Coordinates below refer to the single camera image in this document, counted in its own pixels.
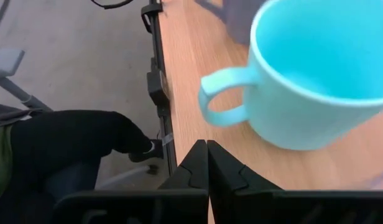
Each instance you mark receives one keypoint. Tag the person's black shoe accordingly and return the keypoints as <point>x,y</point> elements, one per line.
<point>148,152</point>

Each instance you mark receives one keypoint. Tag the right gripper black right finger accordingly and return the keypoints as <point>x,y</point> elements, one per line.
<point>241,202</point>

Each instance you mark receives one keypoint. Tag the black table edge frame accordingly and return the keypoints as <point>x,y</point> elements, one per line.
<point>158,46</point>

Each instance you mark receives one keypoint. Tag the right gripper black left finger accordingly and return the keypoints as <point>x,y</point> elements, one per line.
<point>185,202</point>

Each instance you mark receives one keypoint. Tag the teal mug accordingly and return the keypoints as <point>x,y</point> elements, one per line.
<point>303,109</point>

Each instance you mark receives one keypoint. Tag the person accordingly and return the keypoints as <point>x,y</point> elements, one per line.
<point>70,137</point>

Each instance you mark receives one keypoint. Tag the black clamp box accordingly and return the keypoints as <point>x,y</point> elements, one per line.
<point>156,88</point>

